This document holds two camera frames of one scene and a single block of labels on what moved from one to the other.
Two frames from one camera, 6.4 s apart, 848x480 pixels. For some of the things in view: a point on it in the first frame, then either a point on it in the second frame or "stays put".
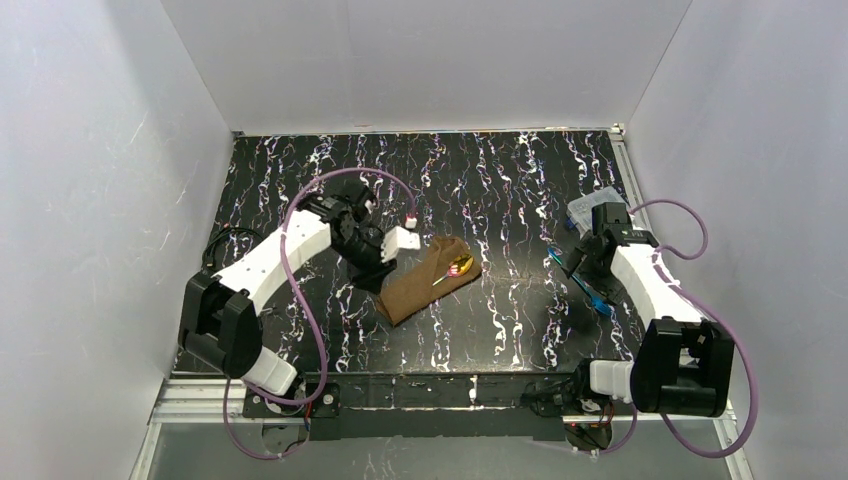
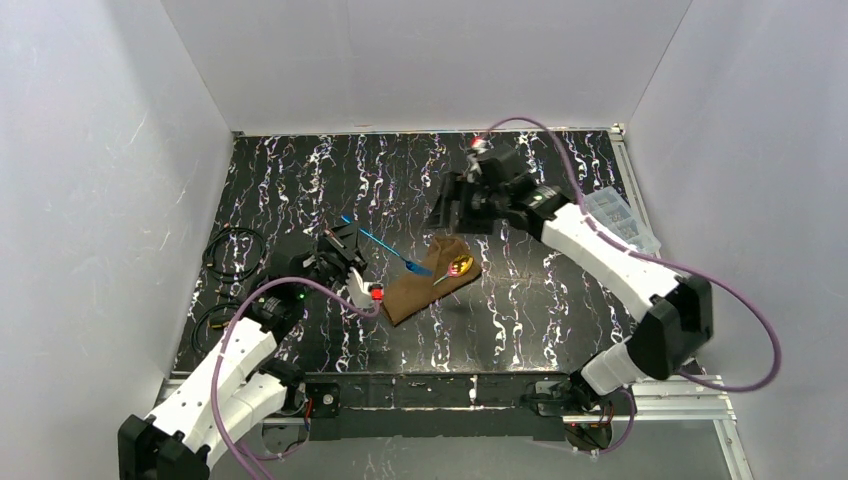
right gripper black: (592, 266) to (460, 203)
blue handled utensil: (595, 300) to (409, 264)
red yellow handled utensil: (458, 266) stays put
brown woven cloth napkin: (412, 285) stays put
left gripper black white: (370, 263) to (338, 249)
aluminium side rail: (631, 181) stays put
